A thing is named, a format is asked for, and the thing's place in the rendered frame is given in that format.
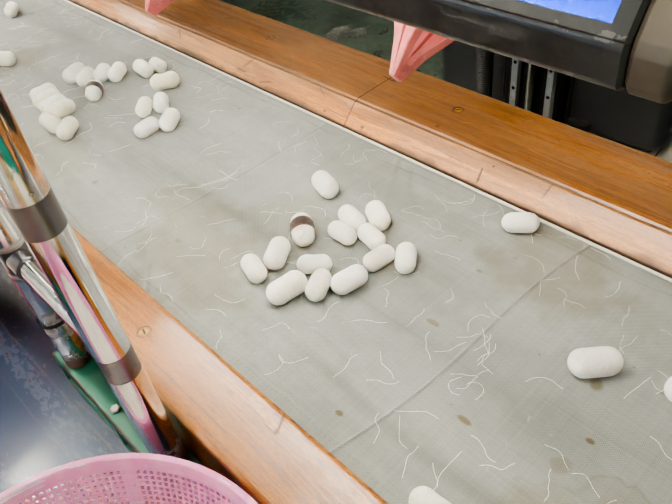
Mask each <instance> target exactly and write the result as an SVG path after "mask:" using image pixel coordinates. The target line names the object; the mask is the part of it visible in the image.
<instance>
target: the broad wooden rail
mask: <svg viewBox="0 0 672 504"><path fill-rule="evenodd" d="M68 1H70V2H72V3H74V4H76V5H78V6H81V7H83V8H85V9H87V10H89V11H91V12H94V13H96V14H98V15H100V16H102V17H104V18H107V19H109V20H111V21H113V22H115V23H118V24H120V25H122V26H124V27H126V28H128V29H131V30H133V31H135V32H137V33H139V34H141V35H144V36H146V37H148V38H150V39H152V40H154V41H157V42H159V43H161V44H163V45H165V46H167V47H170V48H172V49H174V50H176V51H178V52H180V53H183V54H185V55H187V56H189V57H191V58H193V59H196V60H198V61H200V62H202V63H204V64H207V65H209V66H211V67H213V68H215V69H217V70H220V71H222V72H224V73H226V74H228V75H230V76H233V77H235V78H237V79H239V80H241V81H243V82H246V83H248V84H250V85H252V86H254V87H256V88H259V89H261V90H263V91H265V92H267V93H269V94H272V95H274V96H276V97H278V98H280V99H282V100H285V101H287V102H289V103H291V104H293V105H296V106H298V107H300V108H302V109H304V110H306V111H309V112H311V113H313V114H315V115H317V116H319V117H322V118H324V119H326V120H328V121H330V122H332V123H335V124H337V125H339V126H341V127H343V128H345V129H348V130H350V131H352V132H354V133H356V134H358V135H361V136H363V137H365V138H367V139H369V140H372V141H374V142H376V143H378V144H380V145H382V146H385V147H387V148H389V149H391V150H393V151H395V152H398V153H400V154H402V155H404V156H406V157H408V158H411V159H413V160H415V161H417V162H419V163H421V164H424V165H426V166H428V167H430V168H432V169H434V170H437V171H439V172H441V173H443V174H445V175H447V176H450V177H452V178H454V179H456V180H458V181H461V182H463V183H465V184H467V185H469V186H471V187H474V188H476V189H478V190H480V191H482V192H484V193H487V194H489V195H491V196H493V197H495V198H497V199H500V200H502V201H504V202H506V203H508V204H510V205H513V206H515V207H517V208H519V209H521V210H523V211H526V212H530V213H534V214H535V215H537V217H539V218H541V219H543V220H545V221H547V222H550V223H552V224H554V225H556V226H558V227H560V228H563V229H565V230H567V231H569V232H571V233H573V234H576V235H578V236H580V237H582V238H584V239H586V240H589V241H591V242H593V243H595V244H597V245H599V246H602V247H604V248H606V249H608V250H610V251H612V252H615V253H617V254H619V255H621V256H623V257H626V258H628V259H630V260H632V261H634V262H636V263H639V264H641V265H643V266H645V267H647V268H649V269H652V270H654V271H656V272H658V273H660V274H662V275H665V276H667V277H669V278H671V279H672V162H669V161H667V160H664V159H661V158H658V157H656V156H653V155H650V154H647V153H644V152H642V151H639V150H636V149H633V148H630V147H628V146H625V145H622V144H619V143H616V142H614V141H611V140H608V139H605V138H603V137H600V136H597V135H594V134H591V133H589V132H586V131H583V130H580V129H577V128H575V127H572V126H569V125H566V124H563V123H561V122H558V121H555V120H552V119H549V118H547V117H544V116H541V115H538V114H536V113H533V112H530V111H527V110H524V109H522V108H519V107H516V106H513V105H510V104H508V103H505V102H502V101H499V100H496V99H494V98H491V97H488V96H485V95H482V94H480V93H477V92H474V91H471V90H469V89H466V88H463V87H460V86H457V85H455V84H452V83H449V82H446V81H443V80H441V79H438V78H435V77H432V76H429V75H427V74H424V73H421V72H418V71H415V70H414V71H413V72H412V73H411V74H410V75H409V76H407V77H406V78H405V79H404V80H403V81H401V82H399V81H396V80H395V79H394V78H393V77H392V76H390V74H389V70H390V63H391V62H390V61H388V60H385V59H382V58H379V57H376V56H374V55H371V54H368V53H365V52H362V51H360V50H357V49H354V48H351V47H348V46H346V45H343V44H340V43H337V42H334V41H332V40H329V39H326V38H323V37H321V36H318V35H315V34H312V33H309V32H307V31H304V30H301V29H298V28H295V27H293V26H290V25H287V24H284V23H281V22H279V21H276V20H273V19H270V18H267V17H265V16H262V15H259V14H256V13H254V12H251V11H248V10H245V9H242V8H240V7H237V6H234V5H231V4H228V3H226V2H223V1H220V0H174V1H173V2H172V3H170V4H169V5H168V6H167V7H166V8H164V9H163V10H162V11H161V12H160V13H158V14H157V15H156V16H153V15H151V14H150V13H148V12H146V11H145V0H68Z"/></svg>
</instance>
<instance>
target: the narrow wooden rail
mask: <svg viewBox="0 0 672 504"><path fill-rule="evenodd" d="M71 227H72V226H71ZM72 229H73V231H74V233H75V235H76V237H77V239H78V241H79V243H80V245H81V247H82V248H83V250H84V252H85V254H86V256H87V258H88V260H89V262H90V264H91V266H92V268H93V270H94V272H95V274H96V276H97V278H98V280H99V282H100V284H101V286H102V287H103V289H104V291H105V293H106V295H107V297H108V299H109V301H110V303H111V305H112V307H113V309H114V311H115V313H116V315H117V317H118V319H119V321H120V323H121V325H122V327H123V328H124V330H125V332H126V334H127V336H128V338H129V340H130V342H131V344H132V346H133V348H134V350H135V352H136V354H137V356H138V358H139V360H140V362H141V364H142V366H143V367H144V369H145V371H146V373H147V375H148V377H149V379H150V381H151V383H152V385H153V387H154V389H155V391H156V393H157V395H158V397H159V399H160V401H161V403H162V405H163V407H164V408H165V410H166V412H167V414H168V416H169V418H170V420H171V422H172V424H173V426H174V428H175V430H176V432H177V434H178V436H179V438H180V440H181V441H182V442H183V443H184V444H185V445H186V446H187V447H188V448H189V449H190V450H191V452H192V453H193V454H194V455H195V456H196V457H197V458H198V459H199V460H200V461H201V462H202V463H203V464H204V465H205V466H206V467H207V468H209V469H211V470H213V471H215V472H217V473H219V474H220V475H222V476H224V477H226V478H227V479H229V480H230V481H232V482H233V483H235V484H236V485H238V486H239V487H240V488H241V489H243V490H244V491H245V492H246V493H247V494H249V495H250V496H251V497H252V498H253V499H254V500H255V501H256V502H257V503H258V504H389V503H388V502H387V501H385V500H384V499H383V498H382V497H381V496H380V495H379V494H377V493H376V492H375V491H374V490H373V489H372V488H371V487H369V486H368V485H367V484H366V483H365V482H364V481H363V480H361V479H360V478H359V477H358V476H357V475H356V474H355V473H353V472H352V471H351V470H350V469H349V468H348V467H347V466H345V465H344V464H343V463H342V462H341V461H340V460H339V459H337V458H336V457H335V456H334V455H333V454H332V453H331V452H329V451H328V450H327V449H326V448H325V447H324V446H323V445H321V444H320V443H319V442H318V441H317V440H316V439H315V438H313V437H312V436H311V435H310V434H309V433H308V432H307V431H305V430H304V429H303V428H302V427H301V426H300V425H299V424H297V423H296V422H295V421H294V420H293V419H292V418H291V417H289V416H288V415H287V414H286V413H285V412H284V411H283V410H281V409H280V408H279V407H278V406H277V405H276V404H275V403H273V402H272V401H271V400H270V399H269V398H268V397H266V396H265V395H264V394H263V393H262V392H261V391H260V390H258V389H257V388H256V387H255V386H254V385H253V384H252V383H250V382H249V381H248V380H247V379H246V378H245V377H244V376H242V375H241V374H240V373H239V372H238V371H237V370H236V369H234V368H233V367H232V366H231V365H230V364H229V363H228V362H226V361H225V360H224V359H223V358H222V357H221V356H220V355H218V354H217V353H216V352H215V351H214V350H213V349H212V348H210V347H209V346H208V345H207V344H206V343H205V342H204V341H202V340H201V339H200V338H199V337H198V336H197V335H196V334H194V333H193V332H192V331H191V330H190V329H189V328H188V327H186V326H185V325H184V324H183V323H182V322H181V321H180V320H178V319H177V318H176V317H175V316H174V315H173V314H172V313H170V312H169V311H168V310H167V309H166V308H165V307H164V306H162V305H161V304H160V303H159V302H158V301H157V300H156V299H154V298H153V297H152V296H151V295H150V294H149V293H148V292H146V291H145V290H144V289H143V288H142V287H141V286H140V285H138V284H137V283H136V282H135V281H134V280H133V279H132V278H130V277H129V276H128V275H127V274H126V273H125V272H124V271H122V270H121V269H120V268H119V267H118V266H117V265H116V264H114V263H113V262H112V261H111V260H110V259H109V258H108V257H106V256H105V255H104V254H103V253H102V252H101V251H100V250H98V249H97V248H96V247H95V246H94V245H93V244H92V243H90V242H89V241H88V240H87V239H86V238H85V237H84V236H82V235H81V234H80V233H79V232H78V231H77V230H76V229H74V228H73V227H72Z"/></svg>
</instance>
